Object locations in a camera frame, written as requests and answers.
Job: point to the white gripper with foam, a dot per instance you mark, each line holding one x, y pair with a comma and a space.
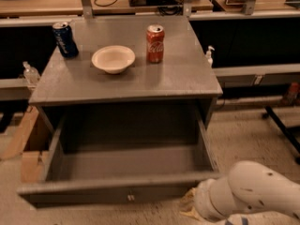
202, 200

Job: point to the grey top drawer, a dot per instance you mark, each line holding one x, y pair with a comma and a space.
126, 156

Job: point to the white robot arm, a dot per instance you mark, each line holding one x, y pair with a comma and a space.
248, 188

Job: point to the black chair leg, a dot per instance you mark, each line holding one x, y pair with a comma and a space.
289, 132

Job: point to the white pump dispenser bottle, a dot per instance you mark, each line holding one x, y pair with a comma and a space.
209, 55

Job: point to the grey wooden cabinet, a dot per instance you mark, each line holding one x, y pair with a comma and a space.
183, 73

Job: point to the white ceramic bowl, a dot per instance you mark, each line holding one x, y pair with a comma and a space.
113, 59

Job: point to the red cola can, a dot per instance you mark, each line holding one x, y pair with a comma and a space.
155, 43

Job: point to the brown cardboard box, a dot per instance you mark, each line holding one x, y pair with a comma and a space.
31, 143

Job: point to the clear plastic bottle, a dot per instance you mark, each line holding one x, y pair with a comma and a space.
30, 74

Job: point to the dark blue soda can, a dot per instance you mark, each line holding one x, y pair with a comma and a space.
64, 39

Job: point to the grey metal frame post left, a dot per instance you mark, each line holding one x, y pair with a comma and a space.
87, 9

